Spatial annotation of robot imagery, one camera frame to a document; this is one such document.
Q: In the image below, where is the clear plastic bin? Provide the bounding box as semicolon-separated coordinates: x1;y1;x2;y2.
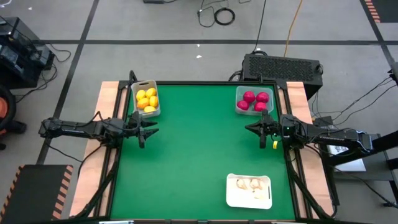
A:
234;85;275;117

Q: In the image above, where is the black equipment rack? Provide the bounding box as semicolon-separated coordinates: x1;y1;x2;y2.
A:
0;17;55;90

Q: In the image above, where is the black mesh computer case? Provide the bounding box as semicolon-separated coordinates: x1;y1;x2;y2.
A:
241;53;323;100

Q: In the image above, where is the green table mat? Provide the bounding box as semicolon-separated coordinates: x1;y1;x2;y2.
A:
110;83;296;220

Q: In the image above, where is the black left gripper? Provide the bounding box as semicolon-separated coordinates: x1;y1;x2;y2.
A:
126;110;160;149

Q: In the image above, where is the black metal table frame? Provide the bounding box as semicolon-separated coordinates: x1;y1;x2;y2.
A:
70;70;340;224

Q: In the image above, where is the thin black cable with plug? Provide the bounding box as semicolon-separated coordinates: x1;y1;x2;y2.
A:
197;0;216;28

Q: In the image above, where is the long yellow cable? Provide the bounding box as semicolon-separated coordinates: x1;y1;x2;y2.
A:
283;0;304;58

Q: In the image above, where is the orange-yellow lemon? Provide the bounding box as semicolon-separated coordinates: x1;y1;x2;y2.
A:
136;97;150;110

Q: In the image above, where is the black side stand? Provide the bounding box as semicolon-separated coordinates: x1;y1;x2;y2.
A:
320;130;398;208

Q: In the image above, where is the long black cable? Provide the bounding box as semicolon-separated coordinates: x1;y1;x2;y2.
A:
251;0;267;54

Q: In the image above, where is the black orange-striped floor mat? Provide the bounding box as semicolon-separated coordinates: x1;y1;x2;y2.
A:
363;0;398;24
0;164;75;224

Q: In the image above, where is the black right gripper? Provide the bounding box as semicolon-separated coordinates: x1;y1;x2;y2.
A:
244;108;284;149

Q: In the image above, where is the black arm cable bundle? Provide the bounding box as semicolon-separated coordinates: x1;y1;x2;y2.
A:
74;146;121;218
285;149;338;219

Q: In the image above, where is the orange and black machine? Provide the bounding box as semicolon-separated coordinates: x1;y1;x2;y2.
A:
0;85;27;151

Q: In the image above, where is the white cutting board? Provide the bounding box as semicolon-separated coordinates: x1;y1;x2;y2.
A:
226;173;273;210

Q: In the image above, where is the coiled black cable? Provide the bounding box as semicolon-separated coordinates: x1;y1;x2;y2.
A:
213;7;236;26

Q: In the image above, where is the white paper sign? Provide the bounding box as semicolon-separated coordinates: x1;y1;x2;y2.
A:
328;144;367;172

